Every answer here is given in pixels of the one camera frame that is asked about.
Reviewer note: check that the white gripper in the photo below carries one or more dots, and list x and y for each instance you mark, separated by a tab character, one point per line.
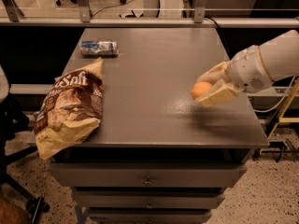
248	69

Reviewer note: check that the metal railing with posts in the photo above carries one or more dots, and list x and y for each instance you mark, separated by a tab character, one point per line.
113	13

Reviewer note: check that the grey drawer cabinet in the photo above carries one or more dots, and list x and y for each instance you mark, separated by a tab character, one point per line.
158	157

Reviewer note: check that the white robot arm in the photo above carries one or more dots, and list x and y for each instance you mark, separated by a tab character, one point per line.
281	56

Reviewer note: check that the brown yellow chip bag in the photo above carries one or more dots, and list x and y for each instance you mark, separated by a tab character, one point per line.
71	111

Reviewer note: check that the orange fruit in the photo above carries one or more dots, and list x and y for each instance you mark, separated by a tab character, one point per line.
200	88

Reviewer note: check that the yellow frame stand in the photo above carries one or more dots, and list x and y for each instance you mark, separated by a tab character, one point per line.
279	117

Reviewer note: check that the black office chair left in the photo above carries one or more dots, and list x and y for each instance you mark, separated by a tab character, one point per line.
12	120

